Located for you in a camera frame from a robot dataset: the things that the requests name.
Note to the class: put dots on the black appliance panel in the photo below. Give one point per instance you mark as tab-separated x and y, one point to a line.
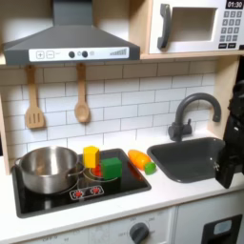
222	230

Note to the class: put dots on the green block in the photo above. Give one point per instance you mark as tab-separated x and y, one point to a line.
111	168

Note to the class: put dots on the white toy microwave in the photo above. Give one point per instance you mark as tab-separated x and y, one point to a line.
193	44

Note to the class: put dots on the dark grey tap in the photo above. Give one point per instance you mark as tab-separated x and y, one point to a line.
181	127

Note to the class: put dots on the orange toy carrot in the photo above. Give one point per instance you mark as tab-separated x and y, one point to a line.
139	158

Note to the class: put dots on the wooden spoon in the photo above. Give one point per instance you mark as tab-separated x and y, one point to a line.
82	111

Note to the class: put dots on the grey oven knob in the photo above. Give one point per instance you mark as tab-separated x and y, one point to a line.
139	233

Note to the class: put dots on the black toy stove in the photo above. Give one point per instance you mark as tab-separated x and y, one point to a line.
127	184

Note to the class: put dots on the yellow block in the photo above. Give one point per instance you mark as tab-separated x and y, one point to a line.
91	157

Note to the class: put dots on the dark grey sink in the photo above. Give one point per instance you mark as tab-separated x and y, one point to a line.
187	162

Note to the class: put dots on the grey extractor hood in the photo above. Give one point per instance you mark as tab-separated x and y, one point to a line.
73	38

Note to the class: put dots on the slotted wooden spatula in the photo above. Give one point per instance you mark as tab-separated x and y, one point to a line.
34	117

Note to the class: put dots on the steel pot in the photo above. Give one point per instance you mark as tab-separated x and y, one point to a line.
44	171

